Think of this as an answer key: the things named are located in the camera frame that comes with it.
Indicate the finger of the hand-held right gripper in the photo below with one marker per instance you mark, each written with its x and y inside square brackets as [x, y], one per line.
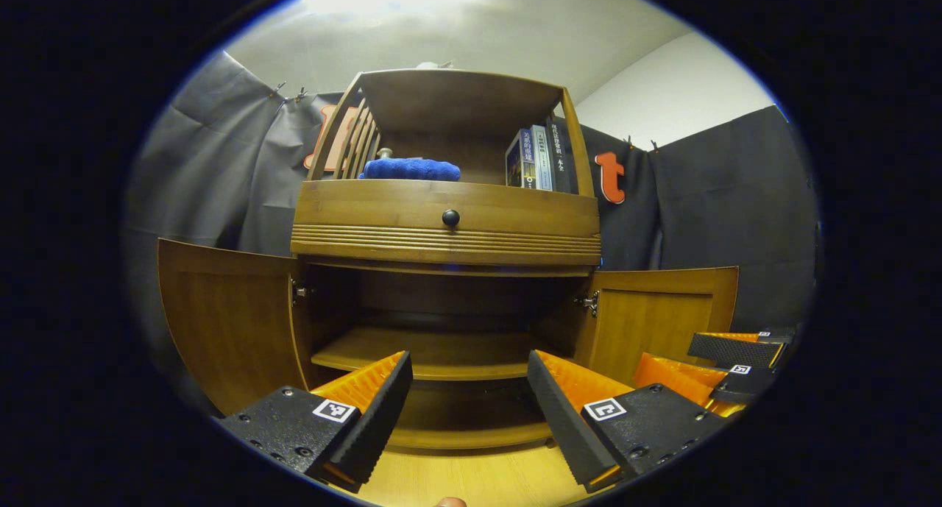
[736, 350]
[747, 385]

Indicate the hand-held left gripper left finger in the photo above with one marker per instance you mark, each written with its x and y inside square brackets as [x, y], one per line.
[379, 426]

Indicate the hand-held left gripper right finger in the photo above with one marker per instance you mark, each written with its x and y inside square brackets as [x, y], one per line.
[563, 419]

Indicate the wooden shoe cabinet door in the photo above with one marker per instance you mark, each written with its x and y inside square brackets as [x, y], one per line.
[647, 323]
[228, 323]

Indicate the wooden double-door shoe cabinet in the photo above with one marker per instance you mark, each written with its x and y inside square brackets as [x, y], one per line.
[456, 102]

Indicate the wooden cabinet shelf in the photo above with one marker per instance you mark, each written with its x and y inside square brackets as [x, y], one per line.
[441, 352]

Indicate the metal door hinge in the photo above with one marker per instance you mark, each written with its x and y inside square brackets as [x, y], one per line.
[589, 303]
[302, 291]

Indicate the wooden cabinet drawer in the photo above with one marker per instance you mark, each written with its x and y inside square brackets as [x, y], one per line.
[515, 213]

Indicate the black backdrop cloth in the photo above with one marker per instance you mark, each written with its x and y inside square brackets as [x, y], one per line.
[721, 213]

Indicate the black round drawer knob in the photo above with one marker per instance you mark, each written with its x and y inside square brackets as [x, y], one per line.
[450, 218]

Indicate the dark book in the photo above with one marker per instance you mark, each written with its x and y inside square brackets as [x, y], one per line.
[563, 161]

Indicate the blue folded towel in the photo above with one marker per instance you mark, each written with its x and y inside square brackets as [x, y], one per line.
[412, 170]

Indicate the pale grey book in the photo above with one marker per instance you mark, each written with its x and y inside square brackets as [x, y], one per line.
[542, 161]

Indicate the blue grey book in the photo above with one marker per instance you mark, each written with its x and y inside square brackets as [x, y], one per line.
[519, 161]

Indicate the small white object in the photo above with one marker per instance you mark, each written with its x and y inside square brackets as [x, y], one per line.
[434, 65]

